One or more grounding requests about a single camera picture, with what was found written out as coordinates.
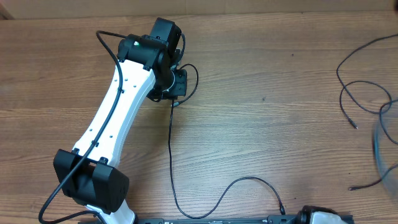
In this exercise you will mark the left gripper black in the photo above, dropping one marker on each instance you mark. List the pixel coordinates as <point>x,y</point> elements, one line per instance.
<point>180,88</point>

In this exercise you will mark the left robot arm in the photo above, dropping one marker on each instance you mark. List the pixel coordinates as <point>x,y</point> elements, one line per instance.
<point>145,67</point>

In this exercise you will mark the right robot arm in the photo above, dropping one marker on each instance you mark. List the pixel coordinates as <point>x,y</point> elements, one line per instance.
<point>318,215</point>

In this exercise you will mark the cardboard back panel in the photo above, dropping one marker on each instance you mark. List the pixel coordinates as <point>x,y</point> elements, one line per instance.
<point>56,9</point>

